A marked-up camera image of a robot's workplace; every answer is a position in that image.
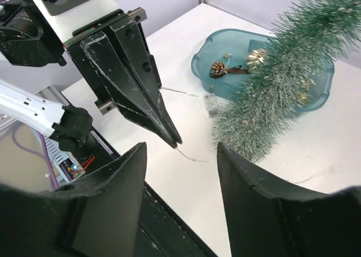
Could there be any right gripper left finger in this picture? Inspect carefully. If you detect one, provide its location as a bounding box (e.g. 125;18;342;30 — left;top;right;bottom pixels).
1;143;147;256

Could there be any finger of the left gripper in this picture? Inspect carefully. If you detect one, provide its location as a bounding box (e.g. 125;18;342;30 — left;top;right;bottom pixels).
80;32;177;148
109;21;183;144

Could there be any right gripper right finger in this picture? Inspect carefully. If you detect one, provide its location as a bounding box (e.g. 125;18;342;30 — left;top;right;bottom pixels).
217;143;360;256

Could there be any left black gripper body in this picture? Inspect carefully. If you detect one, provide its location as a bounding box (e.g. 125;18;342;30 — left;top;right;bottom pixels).
64;7;148;114

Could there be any thin wire light string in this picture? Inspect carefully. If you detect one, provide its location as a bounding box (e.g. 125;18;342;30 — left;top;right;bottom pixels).
157;86;319;184

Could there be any clear battery box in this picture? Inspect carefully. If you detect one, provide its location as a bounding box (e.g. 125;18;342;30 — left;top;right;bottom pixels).
203;93;221;118

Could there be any small frosted christmas tree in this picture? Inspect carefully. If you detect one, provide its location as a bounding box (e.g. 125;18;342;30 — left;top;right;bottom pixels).
212;0;360;162

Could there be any brown ribbon ornament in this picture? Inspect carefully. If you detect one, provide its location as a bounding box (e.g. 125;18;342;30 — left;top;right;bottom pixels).
209;65;249;78

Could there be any pine cone ornament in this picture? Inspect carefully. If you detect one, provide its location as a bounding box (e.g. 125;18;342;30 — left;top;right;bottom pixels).
210;61;227;78

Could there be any teal plastic container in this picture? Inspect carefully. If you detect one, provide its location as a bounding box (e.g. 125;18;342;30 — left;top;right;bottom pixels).
191;29;334;114

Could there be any gold bell cluster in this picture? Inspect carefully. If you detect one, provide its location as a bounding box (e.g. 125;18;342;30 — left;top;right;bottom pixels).
298;81;313;104

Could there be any silver gold bauble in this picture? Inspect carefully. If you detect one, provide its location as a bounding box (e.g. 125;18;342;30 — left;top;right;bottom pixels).
246;48;268;70

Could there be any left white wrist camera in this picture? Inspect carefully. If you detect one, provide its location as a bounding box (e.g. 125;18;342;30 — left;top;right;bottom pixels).
23;0;121;50

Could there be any grey slotted cable duct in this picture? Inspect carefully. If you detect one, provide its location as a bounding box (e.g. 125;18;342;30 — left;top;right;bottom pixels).
44;136;74;184

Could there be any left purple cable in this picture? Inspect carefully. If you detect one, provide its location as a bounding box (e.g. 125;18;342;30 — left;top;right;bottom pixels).
0;0;60;190

